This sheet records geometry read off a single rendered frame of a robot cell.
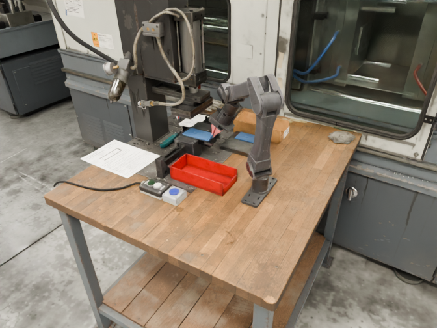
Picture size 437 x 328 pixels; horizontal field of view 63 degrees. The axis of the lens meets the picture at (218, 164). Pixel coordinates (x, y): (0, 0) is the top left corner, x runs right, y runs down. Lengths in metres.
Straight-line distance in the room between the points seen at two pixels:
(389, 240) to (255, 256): 1.25
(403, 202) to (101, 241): 1.89
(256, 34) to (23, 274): 2.00
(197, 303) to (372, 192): 1.10
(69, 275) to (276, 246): 1.57
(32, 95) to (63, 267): 2.56
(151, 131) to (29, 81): 2.98
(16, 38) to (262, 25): 3.04
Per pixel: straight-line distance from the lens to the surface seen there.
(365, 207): 2.18
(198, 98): 1.51
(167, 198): 1.35
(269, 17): 1.99
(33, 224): 2.94
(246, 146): 1.65
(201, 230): 1.24
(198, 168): 1.53
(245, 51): 2.10
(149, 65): 1.58
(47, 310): 2.35
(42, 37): 4.61
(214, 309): 1.86
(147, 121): 1.71
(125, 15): 1.60
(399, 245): 2.28
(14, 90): 4.51
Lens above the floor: 1.75
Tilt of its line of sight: 33 degrees down
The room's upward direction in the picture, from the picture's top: 1 degrees counter-clockwise
